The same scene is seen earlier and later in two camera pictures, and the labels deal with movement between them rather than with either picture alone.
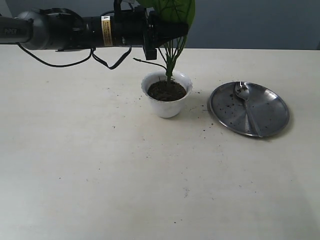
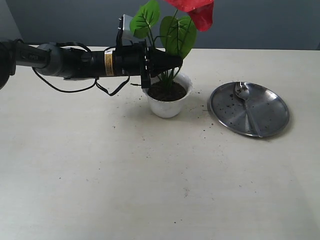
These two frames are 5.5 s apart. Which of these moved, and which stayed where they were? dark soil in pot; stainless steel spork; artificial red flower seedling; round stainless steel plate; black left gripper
Moved: black left gripper; artificial red flower seedling
Stayed: stainless steel spork; dark soil in pot; round stainless steel plate
